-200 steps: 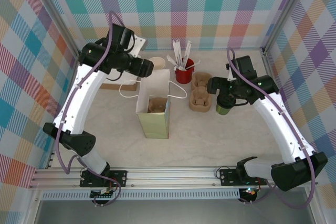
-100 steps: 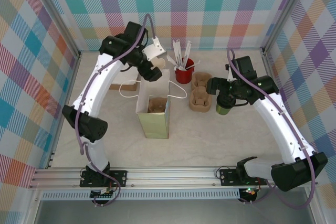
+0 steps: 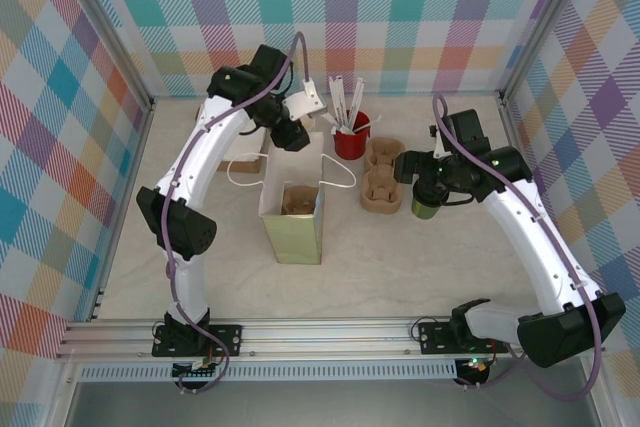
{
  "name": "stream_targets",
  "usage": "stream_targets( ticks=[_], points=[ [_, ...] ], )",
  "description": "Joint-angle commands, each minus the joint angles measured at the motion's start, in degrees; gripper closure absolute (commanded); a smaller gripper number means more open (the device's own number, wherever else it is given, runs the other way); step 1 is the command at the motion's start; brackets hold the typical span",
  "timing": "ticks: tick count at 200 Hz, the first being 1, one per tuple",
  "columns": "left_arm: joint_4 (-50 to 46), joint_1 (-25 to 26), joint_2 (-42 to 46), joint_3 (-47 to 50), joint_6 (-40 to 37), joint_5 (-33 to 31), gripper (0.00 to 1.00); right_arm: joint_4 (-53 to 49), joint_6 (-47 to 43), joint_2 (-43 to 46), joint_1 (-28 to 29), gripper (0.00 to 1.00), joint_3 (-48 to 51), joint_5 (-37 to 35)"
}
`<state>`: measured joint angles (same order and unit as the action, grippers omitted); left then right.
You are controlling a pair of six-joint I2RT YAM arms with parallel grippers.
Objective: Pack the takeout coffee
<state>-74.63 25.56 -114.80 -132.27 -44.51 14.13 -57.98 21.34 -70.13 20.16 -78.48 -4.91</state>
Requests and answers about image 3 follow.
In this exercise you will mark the black plastic cup lid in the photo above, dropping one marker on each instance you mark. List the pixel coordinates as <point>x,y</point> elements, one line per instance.
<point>425,200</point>

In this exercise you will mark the stack of cardboard cup carriers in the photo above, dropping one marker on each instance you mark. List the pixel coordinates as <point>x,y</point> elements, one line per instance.
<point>382,187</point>

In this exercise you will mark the printed paper gift bag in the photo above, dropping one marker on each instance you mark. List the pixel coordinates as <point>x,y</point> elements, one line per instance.
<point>292,242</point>

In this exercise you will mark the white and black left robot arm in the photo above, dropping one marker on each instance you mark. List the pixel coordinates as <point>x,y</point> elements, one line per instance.
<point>200,157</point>

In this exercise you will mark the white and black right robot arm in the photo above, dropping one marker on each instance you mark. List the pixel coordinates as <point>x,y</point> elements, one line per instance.
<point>530,247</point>

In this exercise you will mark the stack of paper cups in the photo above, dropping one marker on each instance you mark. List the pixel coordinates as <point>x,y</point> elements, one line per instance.
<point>310,123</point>

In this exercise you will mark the paper wrapped stirrer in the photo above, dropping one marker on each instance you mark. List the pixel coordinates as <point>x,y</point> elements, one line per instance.
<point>374,120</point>
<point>340,92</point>
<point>331,119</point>
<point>359,92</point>
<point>334,94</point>

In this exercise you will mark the brown cardboard napkin box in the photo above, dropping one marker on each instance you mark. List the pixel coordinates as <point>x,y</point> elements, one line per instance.
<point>245,166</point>

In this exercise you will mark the red cup of stirrers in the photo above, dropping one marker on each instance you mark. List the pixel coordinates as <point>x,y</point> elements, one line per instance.
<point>350,147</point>

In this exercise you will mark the small circuit board with lights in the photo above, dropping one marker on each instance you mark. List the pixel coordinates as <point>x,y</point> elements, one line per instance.
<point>475,366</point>

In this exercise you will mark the small green circuit board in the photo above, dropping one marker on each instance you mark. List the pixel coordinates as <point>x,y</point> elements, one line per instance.
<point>197,373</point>

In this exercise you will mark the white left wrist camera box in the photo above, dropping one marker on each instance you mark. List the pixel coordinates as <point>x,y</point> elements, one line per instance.
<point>305,102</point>

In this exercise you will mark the aluminium frame post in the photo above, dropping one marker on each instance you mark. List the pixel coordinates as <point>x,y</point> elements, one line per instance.
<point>100,22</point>
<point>545,22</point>

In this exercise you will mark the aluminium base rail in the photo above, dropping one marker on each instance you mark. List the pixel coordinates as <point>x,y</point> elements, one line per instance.
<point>325,337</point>

